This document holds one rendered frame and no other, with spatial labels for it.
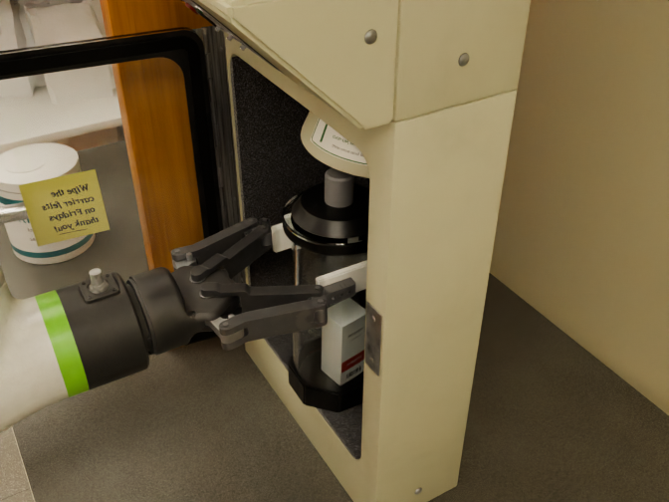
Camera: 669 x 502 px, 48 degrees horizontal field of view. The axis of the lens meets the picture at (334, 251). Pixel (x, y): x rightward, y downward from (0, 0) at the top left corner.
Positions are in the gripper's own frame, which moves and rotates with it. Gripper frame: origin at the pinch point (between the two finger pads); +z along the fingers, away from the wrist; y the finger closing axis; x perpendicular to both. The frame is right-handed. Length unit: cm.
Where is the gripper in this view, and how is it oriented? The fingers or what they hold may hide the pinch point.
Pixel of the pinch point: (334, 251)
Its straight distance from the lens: 74.7
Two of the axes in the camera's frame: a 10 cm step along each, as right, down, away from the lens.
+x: 0.1, 8.1, 5.9
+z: 8.7, -3.0, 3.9
